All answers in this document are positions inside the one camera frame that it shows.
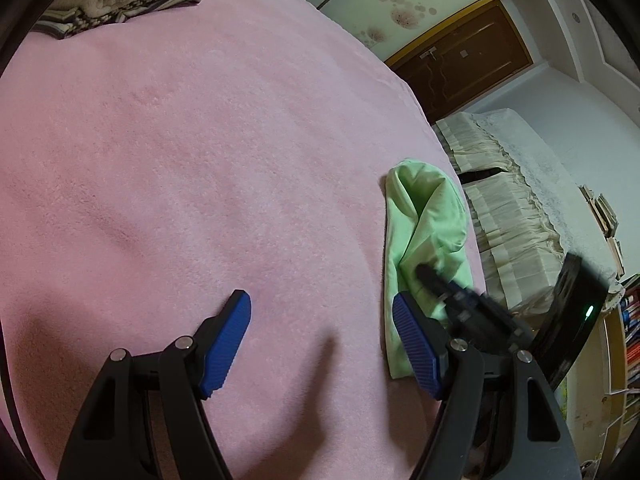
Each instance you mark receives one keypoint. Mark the pink bed blanket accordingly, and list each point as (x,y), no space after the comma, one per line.
(200,160)

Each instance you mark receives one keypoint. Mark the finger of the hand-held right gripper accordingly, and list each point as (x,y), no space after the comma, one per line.
(440,285)

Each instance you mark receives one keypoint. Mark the white bookshelf with books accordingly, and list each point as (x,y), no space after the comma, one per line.
(631,330)

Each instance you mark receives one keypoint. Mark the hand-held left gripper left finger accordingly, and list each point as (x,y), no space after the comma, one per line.
(225,350)

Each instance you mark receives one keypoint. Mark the brown wooden door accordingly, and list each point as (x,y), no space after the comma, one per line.
(470,75)

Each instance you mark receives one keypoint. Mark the beige cloth covered furniture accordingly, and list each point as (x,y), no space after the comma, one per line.
(505,210)

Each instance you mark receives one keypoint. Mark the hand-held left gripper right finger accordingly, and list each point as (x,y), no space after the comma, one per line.
(415,350)

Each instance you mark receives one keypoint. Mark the green t-shirt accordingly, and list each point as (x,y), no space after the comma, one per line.
(430,210)

